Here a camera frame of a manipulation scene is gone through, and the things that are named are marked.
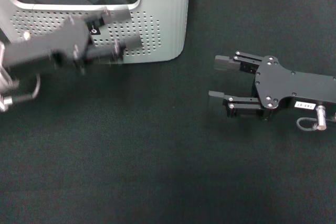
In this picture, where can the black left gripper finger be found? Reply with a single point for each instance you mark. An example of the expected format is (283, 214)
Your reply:
(126, 44)
(115, 16)

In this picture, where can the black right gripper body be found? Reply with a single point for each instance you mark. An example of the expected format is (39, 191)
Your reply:
(294, 85)

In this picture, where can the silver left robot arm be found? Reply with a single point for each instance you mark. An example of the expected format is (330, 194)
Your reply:
(5, 77)

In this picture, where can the grey perforated plastic storage box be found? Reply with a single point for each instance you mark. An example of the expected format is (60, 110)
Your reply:
(162, 24)

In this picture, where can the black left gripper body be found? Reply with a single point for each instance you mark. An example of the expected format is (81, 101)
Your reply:
(52, 43)

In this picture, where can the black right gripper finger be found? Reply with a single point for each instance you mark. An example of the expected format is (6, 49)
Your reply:
(236, 102)
(225, 62)

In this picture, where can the black tablecloth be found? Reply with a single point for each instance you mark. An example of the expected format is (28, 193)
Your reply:
(157, 155)

